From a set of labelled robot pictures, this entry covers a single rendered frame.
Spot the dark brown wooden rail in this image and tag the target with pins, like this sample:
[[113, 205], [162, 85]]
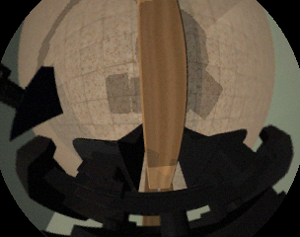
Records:
[[164, 79]]

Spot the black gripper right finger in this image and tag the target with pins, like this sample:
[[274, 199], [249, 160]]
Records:
[[198, 150]]

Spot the wooden post with slot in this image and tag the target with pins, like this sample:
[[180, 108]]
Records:
[[153, 220]]

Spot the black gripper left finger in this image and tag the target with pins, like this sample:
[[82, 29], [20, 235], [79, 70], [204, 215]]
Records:
[[127, 153]]

